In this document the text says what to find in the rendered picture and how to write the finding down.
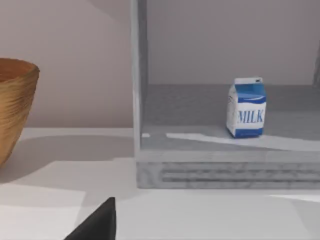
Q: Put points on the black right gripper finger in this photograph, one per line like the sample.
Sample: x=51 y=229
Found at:
x=102 y=222

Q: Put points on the grey open cabinet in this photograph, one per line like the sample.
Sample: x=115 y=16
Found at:
x=200 y=160

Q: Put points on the brown woven basket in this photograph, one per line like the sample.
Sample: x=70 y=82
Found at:
x=13 y=105

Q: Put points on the blue and white milk carton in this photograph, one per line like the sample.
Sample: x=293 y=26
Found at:
x=246 y=110

